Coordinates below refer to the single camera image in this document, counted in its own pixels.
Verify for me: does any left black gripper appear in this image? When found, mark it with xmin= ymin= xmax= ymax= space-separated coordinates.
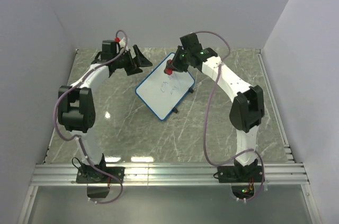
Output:
xmin=113 ymin=45 xmax=152 ymax=76

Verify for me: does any red bone-shaped eraser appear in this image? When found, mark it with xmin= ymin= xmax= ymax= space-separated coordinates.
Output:
xmin=164 ymin=59 xmax=175 ymax=75

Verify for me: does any blue framed whiteboard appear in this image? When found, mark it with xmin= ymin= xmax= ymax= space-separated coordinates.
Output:
xmin=135 ymin=52 xmax=195 ymax=121

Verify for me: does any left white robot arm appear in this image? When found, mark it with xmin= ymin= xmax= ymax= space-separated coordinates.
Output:
xmin=53 ymin=38 xmax=153 ymax=183

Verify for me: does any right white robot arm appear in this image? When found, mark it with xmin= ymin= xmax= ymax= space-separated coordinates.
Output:
xmin=165 ymin=32 xmax=265 ymax=182

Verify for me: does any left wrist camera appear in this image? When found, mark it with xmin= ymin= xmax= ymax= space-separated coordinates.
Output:
xmin=114 ymin=37 xmax=130 ymax=50

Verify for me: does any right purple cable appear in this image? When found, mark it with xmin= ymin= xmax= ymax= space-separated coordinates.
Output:
xmin=193 ymin=30 xmax=266 ymax=202

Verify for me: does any whiteboard wire stand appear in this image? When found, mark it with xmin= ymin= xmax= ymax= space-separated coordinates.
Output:
xmin=172 ymin=87 xmax=194 ymax=114

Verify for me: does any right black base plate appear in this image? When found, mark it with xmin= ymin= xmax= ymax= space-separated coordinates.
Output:
xmin=213 ymin=165 xmax=265 ymax=183

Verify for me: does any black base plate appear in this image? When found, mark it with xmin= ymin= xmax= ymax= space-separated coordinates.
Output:
xmin=76 ymin=165 xmax=125 ymax=184
xmin=213 ymin=165 xmax=265 ymax=183

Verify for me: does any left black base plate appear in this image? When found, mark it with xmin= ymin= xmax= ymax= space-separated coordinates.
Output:
xmin=76 ymin=165 xmax=125 ymax=184

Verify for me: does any aluminium rail frame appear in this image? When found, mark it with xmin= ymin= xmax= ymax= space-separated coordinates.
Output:
xmin=19 ymin=49 xmax=321 ymax=223

